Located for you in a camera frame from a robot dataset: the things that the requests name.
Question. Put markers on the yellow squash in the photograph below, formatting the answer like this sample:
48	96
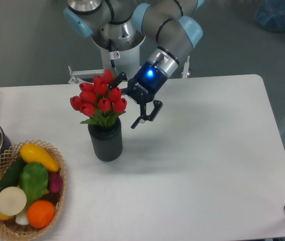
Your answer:
32	153

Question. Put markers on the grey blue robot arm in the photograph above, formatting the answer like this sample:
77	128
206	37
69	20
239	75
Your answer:
96	14

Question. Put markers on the dark grey ribbed vase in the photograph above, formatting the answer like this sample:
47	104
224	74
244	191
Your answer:
107	143

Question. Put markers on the red tulip bouquet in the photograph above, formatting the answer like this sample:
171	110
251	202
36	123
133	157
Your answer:
100	102

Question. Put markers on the dark green cucumber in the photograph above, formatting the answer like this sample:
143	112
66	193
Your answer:
12	174

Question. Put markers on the orange fruit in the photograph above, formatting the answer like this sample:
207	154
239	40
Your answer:
40	213

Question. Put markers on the blue plastic bag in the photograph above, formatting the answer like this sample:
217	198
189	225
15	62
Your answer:
271	15

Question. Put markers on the green lettuce leaf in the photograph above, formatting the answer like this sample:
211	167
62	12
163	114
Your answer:
33	181

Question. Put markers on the woven wicker basket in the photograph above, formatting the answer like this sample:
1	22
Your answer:
9	229

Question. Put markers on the purple beet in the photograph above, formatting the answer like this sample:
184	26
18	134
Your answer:
55	183

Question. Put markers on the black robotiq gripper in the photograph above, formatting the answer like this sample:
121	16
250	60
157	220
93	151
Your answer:
144	86

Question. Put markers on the white round radish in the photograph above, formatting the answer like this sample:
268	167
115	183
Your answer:
12	201

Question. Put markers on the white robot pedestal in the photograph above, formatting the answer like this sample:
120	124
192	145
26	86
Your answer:
120	45

